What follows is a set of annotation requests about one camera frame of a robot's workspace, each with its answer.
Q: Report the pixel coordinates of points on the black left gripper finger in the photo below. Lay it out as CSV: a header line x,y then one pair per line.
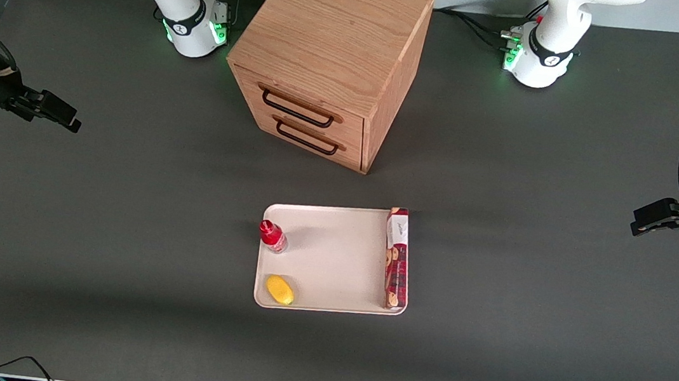
x,y
659,217

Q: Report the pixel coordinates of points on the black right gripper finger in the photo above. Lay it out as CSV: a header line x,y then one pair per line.
x,y
54,111
21,111

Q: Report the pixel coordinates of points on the red coke bottle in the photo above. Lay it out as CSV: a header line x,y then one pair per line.
x,y
273,237

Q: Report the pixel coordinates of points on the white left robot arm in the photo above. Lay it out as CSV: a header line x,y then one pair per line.
x,y
553,29

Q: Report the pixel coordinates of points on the white plastic tray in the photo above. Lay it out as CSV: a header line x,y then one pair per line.
x,y
337,267

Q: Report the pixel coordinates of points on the dark grey table mat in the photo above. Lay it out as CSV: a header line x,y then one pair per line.
x,y
118,223

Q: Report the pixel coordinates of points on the red cookie box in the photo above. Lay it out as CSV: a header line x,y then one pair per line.
x,y
396,267

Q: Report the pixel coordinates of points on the yellow lemon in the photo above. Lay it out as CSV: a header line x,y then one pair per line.
x,y
279,290

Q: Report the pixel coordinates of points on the wooden drawer cabinet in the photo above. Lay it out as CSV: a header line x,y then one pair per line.
x,y
333,23

